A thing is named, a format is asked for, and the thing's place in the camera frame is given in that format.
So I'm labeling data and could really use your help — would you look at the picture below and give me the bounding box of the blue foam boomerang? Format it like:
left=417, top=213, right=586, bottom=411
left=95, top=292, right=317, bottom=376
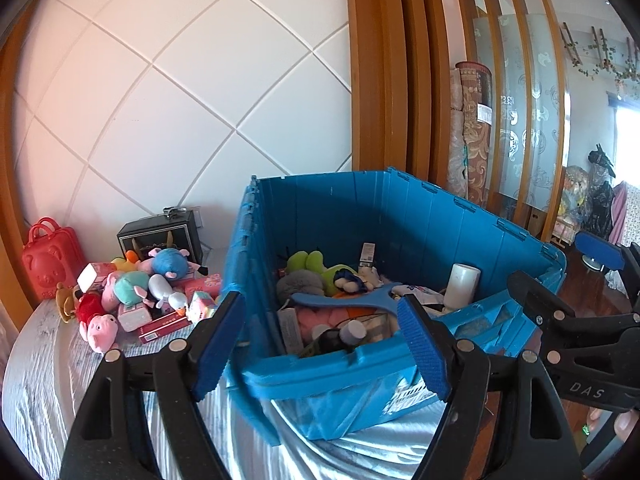
left=291, top=283, right=398, bottom=328

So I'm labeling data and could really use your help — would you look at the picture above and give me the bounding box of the person right hand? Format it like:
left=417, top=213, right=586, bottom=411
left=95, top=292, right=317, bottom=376
left=581, top=406, right=640, bottom=476

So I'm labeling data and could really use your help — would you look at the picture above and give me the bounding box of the white cylinder container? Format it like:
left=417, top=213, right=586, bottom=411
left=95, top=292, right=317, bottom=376
left=444, top=263, right=482, bottom=310

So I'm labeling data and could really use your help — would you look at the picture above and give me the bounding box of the pink pig plush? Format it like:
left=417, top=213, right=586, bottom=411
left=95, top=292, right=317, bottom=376
left=79, top=314, right=119, bottom=354

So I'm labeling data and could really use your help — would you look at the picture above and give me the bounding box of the red flat box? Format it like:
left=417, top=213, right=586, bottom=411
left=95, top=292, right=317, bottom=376
left=138, top=311, right=191, bottom=344

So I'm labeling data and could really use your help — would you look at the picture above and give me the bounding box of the teal pink plush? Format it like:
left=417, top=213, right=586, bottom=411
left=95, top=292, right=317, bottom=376
left=101, top=271, right=152, bottom=312

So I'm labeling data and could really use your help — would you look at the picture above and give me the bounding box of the brown bear plush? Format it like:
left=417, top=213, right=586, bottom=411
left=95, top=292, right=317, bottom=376
left=54, top=282, right=81, bottom=323

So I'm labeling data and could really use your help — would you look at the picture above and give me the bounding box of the blue plastic storage crate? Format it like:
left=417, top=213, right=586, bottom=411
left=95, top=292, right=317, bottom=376
left=223, top=169, right=566, bottom=445

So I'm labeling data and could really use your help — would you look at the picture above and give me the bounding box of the pink tissue pack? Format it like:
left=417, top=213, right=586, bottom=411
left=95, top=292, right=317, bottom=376
left=184, top=273, right=222, bottom=300

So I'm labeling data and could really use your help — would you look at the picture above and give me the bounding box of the pink white carton box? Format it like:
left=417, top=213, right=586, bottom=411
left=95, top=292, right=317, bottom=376
left=77, top=262, right=117, bottom=292

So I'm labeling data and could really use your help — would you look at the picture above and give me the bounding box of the blue elephant plush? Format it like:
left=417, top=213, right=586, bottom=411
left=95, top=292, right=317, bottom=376
left=149, top=248, right=191, bottom=281

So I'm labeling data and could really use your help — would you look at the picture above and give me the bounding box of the red bear suitcase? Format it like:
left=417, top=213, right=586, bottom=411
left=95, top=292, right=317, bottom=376
left=22, top=217, right=88, bottom=301

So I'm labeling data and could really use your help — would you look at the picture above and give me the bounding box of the black framed box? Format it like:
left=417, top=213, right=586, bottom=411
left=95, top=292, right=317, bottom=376
left=116, top=207, right=203, bottom=263

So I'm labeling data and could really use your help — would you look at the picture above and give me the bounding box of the green plush toy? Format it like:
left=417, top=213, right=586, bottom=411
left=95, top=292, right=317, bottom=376
left=284, top=249, right=357, bottom=297

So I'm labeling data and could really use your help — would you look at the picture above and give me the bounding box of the rolled patterned carpet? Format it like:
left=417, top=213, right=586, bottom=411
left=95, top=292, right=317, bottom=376
left=447, top=61, right=492, bottom=207

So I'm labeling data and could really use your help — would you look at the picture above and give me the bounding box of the wooden slat glass partition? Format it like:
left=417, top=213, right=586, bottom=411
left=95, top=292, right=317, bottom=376
left=458, top=0, right=570, bottom=242

